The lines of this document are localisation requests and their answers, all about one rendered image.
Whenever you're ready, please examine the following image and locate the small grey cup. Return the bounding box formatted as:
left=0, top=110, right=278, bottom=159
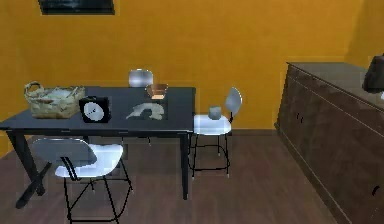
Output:
left=208, top=106, right=223, bottom=120

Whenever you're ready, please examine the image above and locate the white chair with black legs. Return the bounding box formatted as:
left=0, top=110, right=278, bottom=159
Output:
left=188, top=86, right=244, bottom=179
left=31, top=137, right=134, bottom=224
left=128, top=68, right=155, bottom=89

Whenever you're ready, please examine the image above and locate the copper bowl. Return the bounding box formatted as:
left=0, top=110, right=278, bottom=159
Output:
left=145, top=83, right=169, bottom=100

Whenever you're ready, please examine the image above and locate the pale grey cloth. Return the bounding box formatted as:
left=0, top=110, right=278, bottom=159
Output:
left=125, top=102, right=166, bottom=121

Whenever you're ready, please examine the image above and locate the black dining table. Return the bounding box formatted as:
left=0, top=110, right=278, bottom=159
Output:
left=0, top=86, right=197, bottom=210

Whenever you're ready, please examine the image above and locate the black square clock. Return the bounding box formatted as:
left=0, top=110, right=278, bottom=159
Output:
left=78, top=95, right=112, bottom=124

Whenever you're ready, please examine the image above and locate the beige wicker basket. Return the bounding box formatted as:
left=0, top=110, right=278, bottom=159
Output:
left=23, top=81, right=86, bottom=120

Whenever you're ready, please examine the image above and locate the dark brown sideboard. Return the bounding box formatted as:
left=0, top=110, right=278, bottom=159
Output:
left=274, top=61, right=384, bottom=224

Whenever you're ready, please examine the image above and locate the dark framed picture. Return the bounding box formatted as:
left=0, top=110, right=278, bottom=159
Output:
left=37, top=0, right=116, bottom=16

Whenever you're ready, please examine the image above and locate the dark lamp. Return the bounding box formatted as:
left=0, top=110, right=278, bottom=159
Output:
left=362, top=53, right=384, bottom=101

